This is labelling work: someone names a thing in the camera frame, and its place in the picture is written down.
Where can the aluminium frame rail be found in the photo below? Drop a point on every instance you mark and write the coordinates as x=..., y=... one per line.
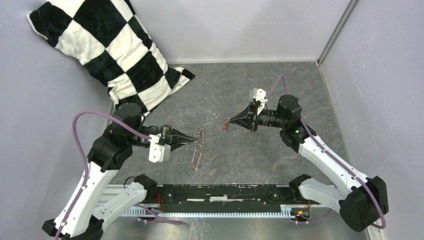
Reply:
x=89, y=217

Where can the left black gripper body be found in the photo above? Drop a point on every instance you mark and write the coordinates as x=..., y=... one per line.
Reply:
x=165, y=131

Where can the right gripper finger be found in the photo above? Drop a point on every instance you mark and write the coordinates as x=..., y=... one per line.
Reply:
x=244, y=117
x=241, y=123

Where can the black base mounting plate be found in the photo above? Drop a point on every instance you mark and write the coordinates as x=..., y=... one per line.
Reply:
x=222, y=198

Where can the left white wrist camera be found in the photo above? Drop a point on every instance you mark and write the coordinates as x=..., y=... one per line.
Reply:
x=158, y=153

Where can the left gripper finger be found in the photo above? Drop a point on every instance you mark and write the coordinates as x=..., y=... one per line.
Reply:
x=177, y=136
x=177, y=145

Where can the black white checkered pillow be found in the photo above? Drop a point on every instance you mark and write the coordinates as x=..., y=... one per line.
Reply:
x=110, y=42

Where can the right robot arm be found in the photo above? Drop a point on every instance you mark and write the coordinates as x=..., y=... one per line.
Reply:
x=324, y=159

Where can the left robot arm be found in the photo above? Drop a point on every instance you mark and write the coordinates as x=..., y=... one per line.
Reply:
x=102, y=165

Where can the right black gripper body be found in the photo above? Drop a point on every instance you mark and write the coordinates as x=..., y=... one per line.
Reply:
x=254, y=109

